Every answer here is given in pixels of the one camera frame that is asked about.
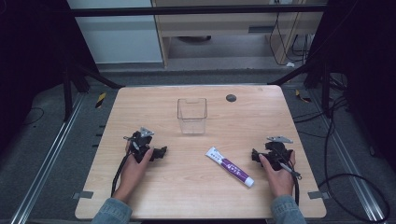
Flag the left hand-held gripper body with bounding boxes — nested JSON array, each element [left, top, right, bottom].
[[123, 126, 156, 163]]

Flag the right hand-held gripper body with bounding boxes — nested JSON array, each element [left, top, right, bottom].
[[262, 134, 295, 172]]

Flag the person's right hand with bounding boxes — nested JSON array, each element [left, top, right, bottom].
[[258, 150, 296, 199]]

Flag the person's left hand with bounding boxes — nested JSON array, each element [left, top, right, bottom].
[[112, 141, 154, 203]]

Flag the white purple toothpaste tube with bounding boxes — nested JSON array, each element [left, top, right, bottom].
[[205, 146, 256, 189]]

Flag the clear plastic container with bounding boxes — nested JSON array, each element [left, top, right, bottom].
[[177, 97, 208, 135]]

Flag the yellow black tape strip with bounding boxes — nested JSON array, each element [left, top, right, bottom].
[[294, 89, 312, 104], [94, 91, 107, 109]]

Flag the black metal stand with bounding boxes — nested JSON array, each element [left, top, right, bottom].
[[266, 60, 332, 119], [61, 59, 126, 123]]

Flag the white cabinet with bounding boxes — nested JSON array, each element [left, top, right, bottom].
[[66, 0, 164, 65]]

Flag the dark curtain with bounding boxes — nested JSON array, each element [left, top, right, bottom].
[[0, 0, 101, 157], [306, 0, 396, 175]]

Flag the light wooden desk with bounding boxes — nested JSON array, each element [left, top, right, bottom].
[[151, 0, 325, 68]]

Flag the left hand-held gripper cable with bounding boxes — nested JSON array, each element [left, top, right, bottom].
[[110, 151, 132, 198]]

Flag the hand-held gripper cable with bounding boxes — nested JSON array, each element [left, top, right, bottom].
[[110, 151, 132, 198], [277, 148, 304, 206]]

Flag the right hand-held gripper cable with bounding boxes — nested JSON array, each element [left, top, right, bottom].
[[277, 148, 304, 206]]

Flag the grey metal table bracket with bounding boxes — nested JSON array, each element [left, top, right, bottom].
[[306, 190, 331, 201], [71, 190, 94, 201]]

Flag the aluminium floor rail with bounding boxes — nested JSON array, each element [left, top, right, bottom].
[[8, 92, 87, 224], [309, 89, 388, 224]]

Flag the thin black floor cable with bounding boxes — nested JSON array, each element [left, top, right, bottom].
[[21, 106, 46, 127]]

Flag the black hanging desk cables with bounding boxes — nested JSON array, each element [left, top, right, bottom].
[[268, 0, 312, 67]]

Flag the black horizontal frame bar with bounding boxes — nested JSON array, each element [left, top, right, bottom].
[[69, 4, 329, 18]]

